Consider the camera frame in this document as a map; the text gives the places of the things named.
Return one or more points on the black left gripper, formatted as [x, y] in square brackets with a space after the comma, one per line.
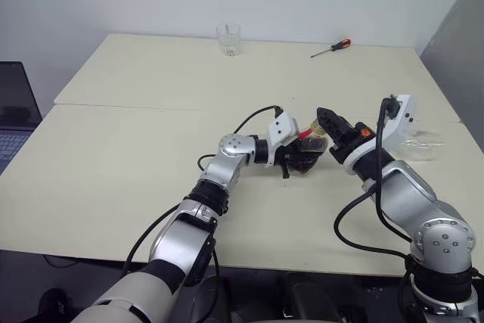
[283, 153]

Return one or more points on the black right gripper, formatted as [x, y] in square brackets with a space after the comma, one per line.
[349, 141]

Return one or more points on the yellow bottle cap red tape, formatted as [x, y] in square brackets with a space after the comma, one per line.
[317, 126]

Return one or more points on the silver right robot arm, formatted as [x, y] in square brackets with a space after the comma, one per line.
[408, 194]

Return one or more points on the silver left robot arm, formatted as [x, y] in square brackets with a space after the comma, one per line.
[230, 147]

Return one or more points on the clear glass tumbler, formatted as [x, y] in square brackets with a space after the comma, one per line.
[228, 40]

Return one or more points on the dark rounded shape under table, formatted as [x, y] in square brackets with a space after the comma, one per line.
[215, 300]

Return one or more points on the black round object on floor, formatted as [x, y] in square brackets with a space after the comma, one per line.
[53, 300]

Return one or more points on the dark open laptop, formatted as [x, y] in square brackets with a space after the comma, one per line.
[15, 103]

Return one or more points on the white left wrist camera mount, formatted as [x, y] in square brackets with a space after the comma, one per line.
[281, 128]

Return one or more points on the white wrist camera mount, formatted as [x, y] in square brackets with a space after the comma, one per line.
[402, 126]
[281, 128]

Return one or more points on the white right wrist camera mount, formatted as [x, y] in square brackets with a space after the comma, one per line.
[402, 126]

